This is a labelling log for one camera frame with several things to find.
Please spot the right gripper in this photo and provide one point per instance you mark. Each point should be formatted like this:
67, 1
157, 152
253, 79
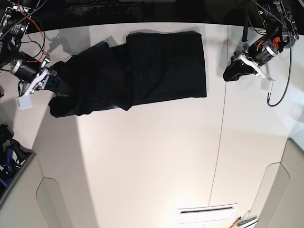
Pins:
26, 72

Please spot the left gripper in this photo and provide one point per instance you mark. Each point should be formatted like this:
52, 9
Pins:
259, 53

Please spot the black T-shirt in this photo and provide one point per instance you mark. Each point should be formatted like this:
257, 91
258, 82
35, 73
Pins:
148, 68

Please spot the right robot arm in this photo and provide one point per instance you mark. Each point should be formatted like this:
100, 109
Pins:
14, 23

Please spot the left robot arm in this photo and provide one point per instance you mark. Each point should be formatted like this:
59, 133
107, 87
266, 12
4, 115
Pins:
281, 33

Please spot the blue black clamp tool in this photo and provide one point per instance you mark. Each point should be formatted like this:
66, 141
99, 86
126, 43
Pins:
12, 156

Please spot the white power strip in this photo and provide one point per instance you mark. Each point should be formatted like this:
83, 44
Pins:
109, 9

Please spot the black ruler strip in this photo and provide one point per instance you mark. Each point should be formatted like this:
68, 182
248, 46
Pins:
204, 210

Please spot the grey pen tool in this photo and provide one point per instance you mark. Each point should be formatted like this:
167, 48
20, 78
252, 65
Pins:
247, 223

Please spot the yellow pencil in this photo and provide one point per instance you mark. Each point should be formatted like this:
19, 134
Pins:
236, 222

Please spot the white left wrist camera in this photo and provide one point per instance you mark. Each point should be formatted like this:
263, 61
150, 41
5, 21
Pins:
267, 85

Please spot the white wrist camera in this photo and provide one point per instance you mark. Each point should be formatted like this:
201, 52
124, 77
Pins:
267, 85
24, 102

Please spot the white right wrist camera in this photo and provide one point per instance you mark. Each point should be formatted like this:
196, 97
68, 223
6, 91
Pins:
24, 102

